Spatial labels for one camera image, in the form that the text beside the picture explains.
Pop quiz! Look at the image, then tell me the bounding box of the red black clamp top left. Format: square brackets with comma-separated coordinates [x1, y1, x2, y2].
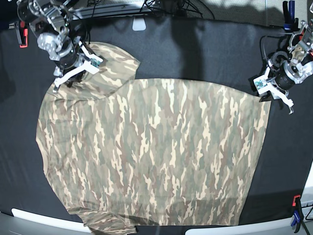
[14, 20, 28, 48]

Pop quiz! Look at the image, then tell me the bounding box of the black cable bundle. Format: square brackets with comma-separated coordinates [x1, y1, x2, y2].
[85, 0, 216, 18]

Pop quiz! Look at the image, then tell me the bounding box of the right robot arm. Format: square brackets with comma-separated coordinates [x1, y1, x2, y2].
[17, 0, 103, 93]

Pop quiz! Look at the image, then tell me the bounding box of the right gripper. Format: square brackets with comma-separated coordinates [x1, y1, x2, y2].
[52, 40, 103, 93]

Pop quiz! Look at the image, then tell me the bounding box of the red blue clamp bottom right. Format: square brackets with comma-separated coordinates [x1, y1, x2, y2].
[291, 194, 304, 234]

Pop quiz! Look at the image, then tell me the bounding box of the blue clamp top right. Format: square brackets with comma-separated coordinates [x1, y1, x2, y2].
[283, 0, 298, 31]

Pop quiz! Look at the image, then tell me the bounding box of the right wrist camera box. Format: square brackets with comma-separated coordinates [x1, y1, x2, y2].
[90, 58, 103, 68]

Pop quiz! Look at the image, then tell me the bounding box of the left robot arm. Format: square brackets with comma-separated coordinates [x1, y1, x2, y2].
[262, 21, 313, 104]

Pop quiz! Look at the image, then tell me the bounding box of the black table cloth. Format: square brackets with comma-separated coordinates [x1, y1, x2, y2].
[0, 17, 313, 225]

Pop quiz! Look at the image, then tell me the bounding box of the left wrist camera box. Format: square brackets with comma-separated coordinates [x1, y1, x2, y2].
[253, 75, 271, 95]

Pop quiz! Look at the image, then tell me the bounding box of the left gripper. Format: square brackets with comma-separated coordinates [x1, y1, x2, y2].
[264, 52, 306, 115]

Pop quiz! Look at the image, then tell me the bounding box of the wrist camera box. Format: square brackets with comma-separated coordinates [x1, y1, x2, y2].
[90, 58, 103, 68]
[253, 75, 271, 95]

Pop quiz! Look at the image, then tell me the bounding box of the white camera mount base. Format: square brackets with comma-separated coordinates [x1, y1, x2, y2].
[132, 15, 147, 32]

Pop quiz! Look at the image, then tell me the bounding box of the camouflage t-shirt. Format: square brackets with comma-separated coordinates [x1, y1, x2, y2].
[36, 42, 271, 235]

